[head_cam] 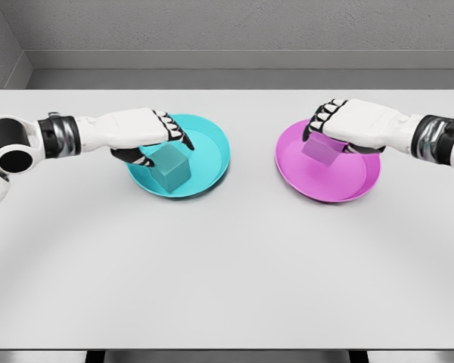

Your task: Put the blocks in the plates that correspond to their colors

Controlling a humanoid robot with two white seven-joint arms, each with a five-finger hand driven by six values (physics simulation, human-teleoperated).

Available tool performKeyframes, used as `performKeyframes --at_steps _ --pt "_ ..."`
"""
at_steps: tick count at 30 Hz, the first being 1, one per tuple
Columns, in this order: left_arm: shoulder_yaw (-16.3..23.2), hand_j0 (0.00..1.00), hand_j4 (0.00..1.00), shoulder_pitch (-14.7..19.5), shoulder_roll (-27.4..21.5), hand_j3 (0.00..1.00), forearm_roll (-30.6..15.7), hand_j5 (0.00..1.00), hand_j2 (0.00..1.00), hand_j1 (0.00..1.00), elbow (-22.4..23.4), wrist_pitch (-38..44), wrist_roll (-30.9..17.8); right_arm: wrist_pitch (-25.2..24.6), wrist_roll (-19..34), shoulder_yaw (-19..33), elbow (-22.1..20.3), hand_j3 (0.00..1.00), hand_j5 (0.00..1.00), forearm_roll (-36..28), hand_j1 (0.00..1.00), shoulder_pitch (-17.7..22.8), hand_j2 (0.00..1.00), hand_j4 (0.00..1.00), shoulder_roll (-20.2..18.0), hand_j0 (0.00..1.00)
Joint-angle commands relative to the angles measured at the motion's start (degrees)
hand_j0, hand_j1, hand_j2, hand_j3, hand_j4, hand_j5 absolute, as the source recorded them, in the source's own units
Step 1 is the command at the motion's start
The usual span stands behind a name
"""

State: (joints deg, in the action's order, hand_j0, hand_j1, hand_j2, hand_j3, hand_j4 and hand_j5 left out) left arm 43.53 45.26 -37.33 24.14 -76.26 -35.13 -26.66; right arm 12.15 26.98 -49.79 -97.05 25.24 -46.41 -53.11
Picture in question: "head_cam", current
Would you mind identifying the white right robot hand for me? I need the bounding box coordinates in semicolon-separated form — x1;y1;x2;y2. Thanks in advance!
301;98;394;154

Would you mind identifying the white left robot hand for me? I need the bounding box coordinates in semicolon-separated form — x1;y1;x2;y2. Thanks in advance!
100;107;196;168

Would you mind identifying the magenta block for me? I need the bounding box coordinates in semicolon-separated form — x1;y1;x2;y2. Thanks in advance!
300;132;344;166

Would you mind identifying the cyan block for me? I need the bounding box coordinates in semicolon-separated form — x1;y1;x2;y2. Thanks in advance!
148;141;191;194

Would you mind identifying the magenta plate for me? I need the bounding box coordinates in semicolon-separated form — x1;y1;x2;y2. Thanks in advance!
274;118;382;203

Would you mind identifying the cyan plate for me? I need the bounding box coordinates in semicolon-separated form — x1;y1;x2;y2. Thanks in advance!
125;113;232;200

